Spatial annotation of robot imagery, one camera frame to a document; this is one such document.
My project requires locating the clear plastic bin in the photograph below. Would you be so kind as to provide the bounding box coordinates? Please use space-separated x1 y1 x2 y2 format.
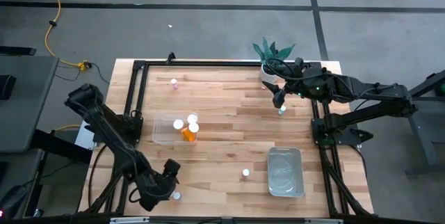
152 112 200 145

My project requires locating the thin black floor cable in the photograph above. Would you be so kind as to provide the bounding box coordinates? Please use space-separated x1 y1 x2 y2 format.
55 62 111 85

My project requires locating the black desk support beam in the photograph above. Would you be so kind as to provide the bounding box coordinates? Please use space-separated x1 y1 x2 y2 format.
29 129 94 164

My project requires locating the snake plant in white pot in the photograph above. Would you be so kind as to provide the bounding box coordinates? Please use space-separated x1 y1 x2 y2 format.
252 37 296 84

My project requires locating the silver bracket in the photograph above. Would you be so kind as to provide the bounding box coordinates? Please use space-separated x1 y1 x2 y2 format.
109 216 150 224
304 218 344 224

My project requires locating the black looped camera cable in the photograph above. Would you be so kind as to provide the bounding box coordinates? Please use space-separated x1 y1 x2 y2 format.
127 186 142 205
263 58 300 81

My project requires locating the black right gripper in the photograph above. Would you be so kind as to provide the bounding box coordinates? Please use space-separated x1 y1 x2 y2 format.
272 57 314 109

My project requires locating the black device on desk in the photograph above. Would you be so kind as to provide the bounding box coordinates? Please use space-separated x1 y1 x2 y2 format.
0 74 17 100

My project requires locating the workbench with metal legs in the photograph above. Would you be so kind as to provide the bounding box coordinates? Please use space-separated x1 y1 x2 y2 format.
383 69 445 176

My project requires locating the grey desk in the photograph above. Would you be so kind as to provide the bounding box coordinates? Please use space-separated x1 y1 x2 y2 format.
0 55 60 154

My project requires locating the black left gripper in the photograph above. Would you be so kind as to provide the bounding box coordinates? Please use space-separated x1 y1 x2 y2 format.
133 159 181 213

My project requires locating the yellow extension cable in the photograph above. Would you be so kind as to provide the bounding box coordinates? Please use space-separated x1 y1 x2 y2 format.
40 0 88 72

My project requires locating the black flat bar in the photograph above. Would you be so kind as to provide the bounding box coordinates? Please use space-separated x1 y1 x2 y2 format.
0 45 38 57

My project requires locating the white paper sheet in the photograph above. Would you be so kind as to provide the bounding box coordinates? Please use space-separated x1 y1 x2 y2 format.
74 119 102 150

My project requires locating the black cable bundle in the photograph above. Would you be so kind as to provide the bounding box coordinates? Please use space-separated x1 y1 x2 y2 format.
81 142 137 215
318 145 373 217

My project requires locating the black crossbar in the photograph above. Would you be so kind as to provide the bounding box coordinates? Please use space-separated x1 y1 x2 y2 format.
0 212 445 224

